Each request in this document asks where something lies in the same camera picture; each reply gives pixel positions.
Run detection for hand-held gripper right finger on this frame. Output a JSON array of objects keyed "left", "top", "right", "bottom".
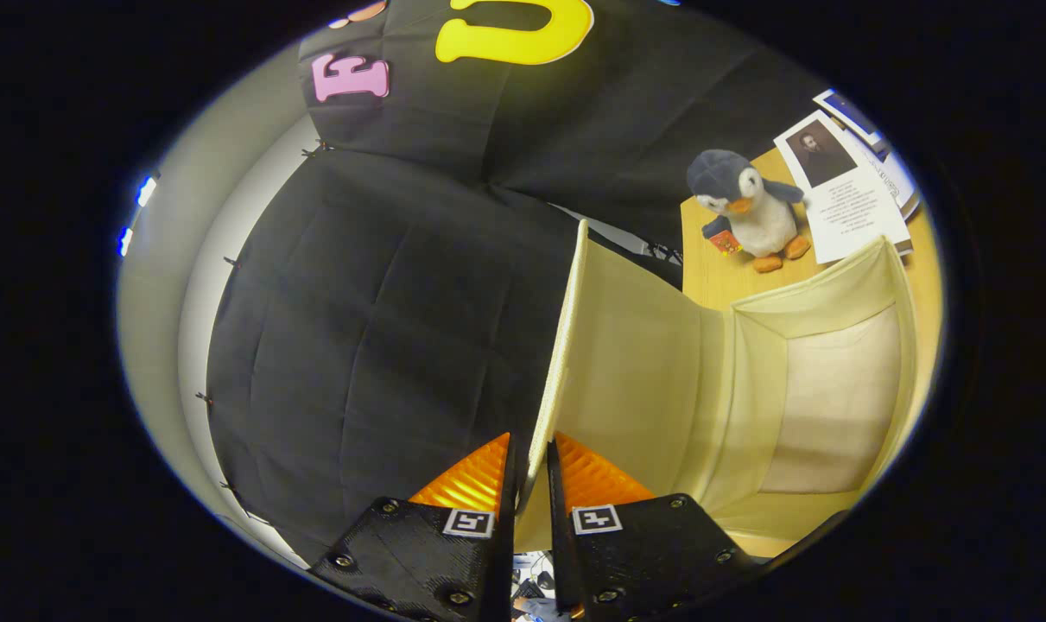
[{"left": 545, "top": 431, "right": 765, "bottom": 622}]

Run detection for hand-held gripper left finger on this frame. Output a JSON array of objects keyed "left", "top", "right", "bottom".
[{"left": 307, "top": 432, "right": 521, "bottom": 622}]

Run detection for beige fabric storage box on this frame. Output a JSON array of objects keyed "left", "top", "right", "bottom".
[{"left": 514, "top": 219, "right": 921, "bottom": 558}]

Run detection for black backdrop cloth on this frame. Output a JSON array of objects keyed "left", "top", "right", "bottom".
[{"left": 205, "top": 0, "right": 834, "bottom": 562}]

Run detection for grey penguin plush toy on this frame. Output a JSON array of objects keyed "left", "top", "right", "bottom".
[{"left": 685, "top": 149, "right": 813, "bottom": 274}]

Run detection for white book with portrait cover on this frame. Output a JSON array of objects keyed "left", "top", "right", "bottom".
[{"left": 773, "top": 110, "right": 914, "bottom": 264}]

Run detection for plain white text book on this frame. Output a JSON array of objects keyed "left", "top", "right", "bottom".
[{"left": 842, "top": 130, "right": 922, "bottom": 221}]

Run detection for book with dark blue cover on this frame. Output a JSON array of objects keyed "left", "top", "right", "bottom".
[{"left": 812, "top": 88, "right": 886, "bottom": 148}]

